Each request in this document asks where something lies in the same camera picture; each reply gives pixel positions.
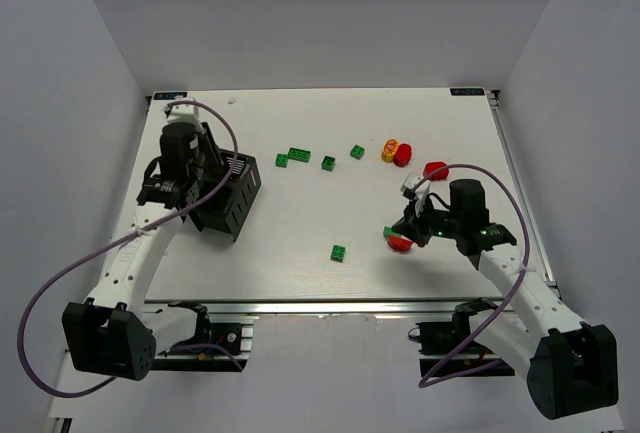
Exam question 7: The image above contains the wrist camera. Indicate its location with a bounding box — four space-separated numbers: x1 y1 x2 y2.
401 173 431 217
163 104 203 131

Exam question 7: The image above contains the black slotted container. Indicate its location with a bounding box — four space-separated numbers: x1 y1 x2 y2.
189 149 261 241

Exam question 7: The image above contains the right corner label sticker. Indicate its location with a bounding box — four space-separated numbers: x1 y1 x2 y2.
449 87 486 97

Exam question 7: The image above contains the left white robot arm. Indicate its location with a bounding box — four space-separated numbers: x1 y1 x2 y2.
62 122 227 381

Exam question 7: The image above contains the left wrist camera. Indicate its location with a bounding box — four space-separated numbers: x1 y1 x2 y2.
163 104 203 131

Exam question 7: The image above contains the yellow flower lego piece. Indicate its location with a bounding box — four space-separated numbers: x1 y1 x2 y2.
381 138 400 163

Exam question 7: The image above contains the green long lego brick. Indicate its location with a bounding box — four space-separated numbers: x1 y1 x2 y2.
288 147 311 163

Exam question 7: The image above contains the red curved lego brick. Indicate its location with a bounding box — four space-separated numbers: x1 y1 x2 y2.
387 235 413 252

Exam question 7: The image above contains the green slope lego brick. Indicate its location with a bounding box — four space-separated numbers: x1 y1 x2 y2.
383 226 394 239

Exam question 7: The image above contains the left corner label sticker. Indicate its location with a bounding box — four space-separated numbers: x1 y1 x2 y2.
152 91 187 101

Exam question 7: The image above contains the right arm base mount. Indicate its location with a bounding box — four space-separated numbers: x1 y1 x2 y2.
407 297 516 379

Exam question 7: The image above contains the red round lego piece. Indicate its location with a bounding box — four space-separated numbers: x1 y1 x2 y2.
393 143 412 167

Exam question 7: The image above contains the green lego brick upper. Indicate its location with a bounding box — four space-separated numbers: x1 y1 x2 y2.
350 145 365 159

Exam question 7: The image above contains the green lego brick lower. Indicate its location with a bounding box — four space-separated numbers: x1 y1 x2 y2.
330 245 346 263

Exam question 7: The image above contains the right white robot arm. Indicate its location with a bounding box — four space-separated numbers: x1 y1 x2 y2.
392 174 619 420

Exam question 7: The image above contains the red arched lego brick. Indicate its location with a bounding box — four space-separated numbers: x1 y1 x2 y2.
423 161 449 181

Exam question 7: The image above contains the corner label sticker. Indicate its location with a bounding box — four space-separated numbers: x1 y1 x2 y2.
449 87 486 97
152 91 187 101

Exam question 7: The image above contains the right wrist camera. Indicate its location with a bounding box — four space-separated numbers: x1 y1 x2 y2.
401 173 431 217

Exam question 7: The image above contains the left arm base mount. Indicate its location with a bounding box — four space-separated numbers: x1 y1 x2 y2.
142 301 252 372

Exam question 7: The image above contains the green square lego brick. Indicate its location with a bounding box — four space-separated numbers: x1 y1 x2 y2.
275 153 289 168

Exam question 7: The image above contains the dark green lego brick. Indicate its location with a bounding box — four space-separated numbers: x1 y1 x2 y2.
321 156 336 171

